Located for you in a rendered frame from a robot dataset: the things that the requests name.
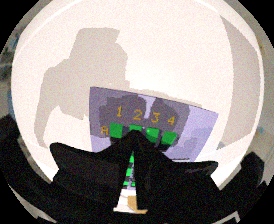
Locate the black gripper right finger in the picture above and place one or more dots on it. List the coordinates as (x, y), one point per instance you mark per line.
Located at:
(153, 170)

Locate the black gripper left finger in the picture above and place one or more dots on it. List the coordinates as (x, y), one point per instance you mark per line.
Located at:
(105, 167)

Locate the lavender switch panel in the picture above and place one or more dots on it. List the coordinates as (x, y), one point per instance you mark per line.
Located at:
(179, 130)

